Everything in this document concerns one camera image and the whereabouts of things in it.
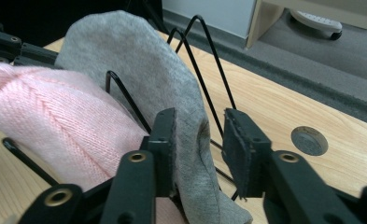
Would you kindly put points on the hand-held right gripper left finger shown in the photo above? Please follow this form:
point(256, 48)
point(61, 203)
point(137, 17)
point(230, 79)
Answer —
point(163, 146)

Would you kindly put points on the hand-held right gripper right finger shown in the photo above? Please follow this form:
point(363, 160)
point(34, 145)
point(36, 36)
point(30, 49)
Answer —
point(243, 152)

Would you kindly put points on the pink knit beanie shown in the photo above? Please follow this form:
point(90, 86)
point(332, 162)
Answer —
point(56, 124)

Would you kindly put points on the grey knit beanie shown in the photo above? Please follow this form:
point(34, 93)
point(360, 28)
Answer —
point(134, 56)

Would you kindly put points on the grey round table grommet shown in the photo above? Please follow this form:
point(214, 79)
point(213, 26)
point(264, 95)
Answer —
point(308, 140)

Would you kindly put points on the white cabinet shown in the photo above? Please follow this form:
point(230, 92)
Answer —
point(209, 15)

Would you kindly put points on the office chair base leg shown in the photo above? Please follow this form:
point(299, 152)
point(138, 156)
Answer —
point(318, 21)

